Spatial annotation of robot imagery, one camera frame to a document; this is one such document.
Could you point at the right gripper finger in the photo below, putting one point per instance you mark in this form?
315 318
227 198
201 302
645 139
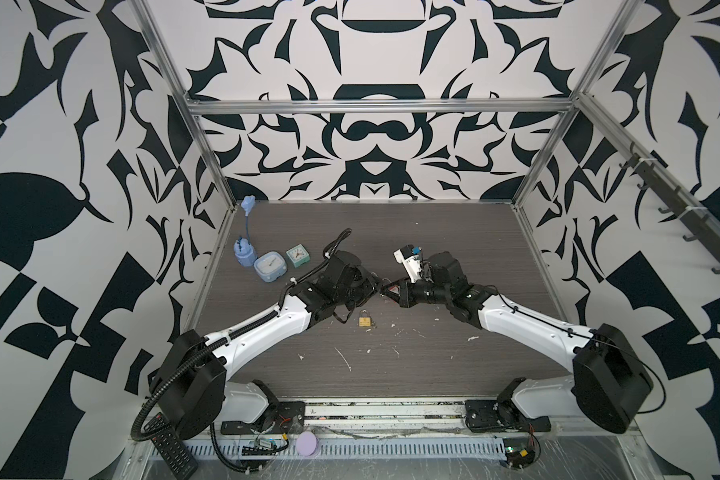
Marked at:
394 286
395 297

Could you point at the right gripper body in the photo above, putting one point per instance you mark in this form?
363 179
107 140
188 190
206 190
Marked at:
424 292

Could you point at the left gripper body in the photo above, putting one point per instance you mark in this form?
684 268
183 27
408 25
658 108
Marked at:
359 289

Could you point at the brass padlock with key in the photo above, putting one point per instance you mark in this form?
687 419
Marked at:
365 319

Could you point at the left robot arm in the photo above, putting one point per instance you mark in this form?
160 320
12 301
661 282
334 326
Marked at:
192 386

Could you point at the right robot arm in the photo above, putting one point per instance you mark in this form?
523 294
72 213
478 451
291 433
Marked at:
606 382

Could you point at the mint green alarm clock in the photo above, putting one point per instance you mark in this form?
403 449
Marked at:
298 255

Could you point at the light blue alarm clock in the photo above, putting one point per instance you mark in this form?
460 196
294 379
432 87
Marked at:
270 266

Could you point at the blue flower toy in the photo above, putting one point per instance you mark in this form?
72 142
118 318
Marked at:
244 250

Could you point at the purple round lid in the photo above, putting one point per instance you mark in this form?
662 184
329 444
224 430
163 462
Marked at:
307 444

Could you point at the green circuit board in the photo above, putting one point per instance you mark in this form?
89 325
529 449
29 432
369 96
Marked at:
521 453

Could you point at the black remote control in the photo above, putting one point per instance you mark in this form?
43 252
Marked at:
180 461

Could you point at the black hook rack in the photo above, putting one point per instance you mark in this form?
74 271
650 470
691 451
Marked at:
677 202

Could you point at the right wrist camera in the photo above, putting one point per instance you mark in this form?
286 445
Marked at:
416 266

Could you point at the white cable duct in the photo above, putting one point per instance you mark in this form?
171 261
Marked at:
492 449

